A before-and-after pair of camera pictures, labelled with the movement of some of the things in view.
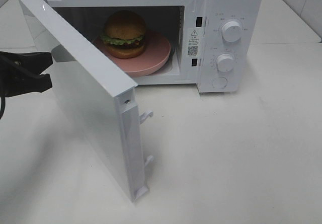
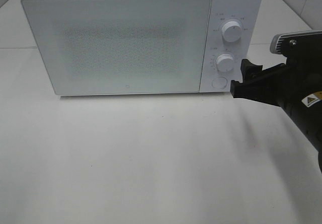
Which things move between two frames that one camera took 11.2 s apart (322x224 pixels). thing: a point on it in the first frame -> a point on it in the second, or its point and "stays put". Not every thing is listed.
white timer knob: [225, 62] stays put
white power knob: [231, 31] stays put
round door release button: [219, 82] stays put
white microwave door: [104, 95] -> [94, 45]
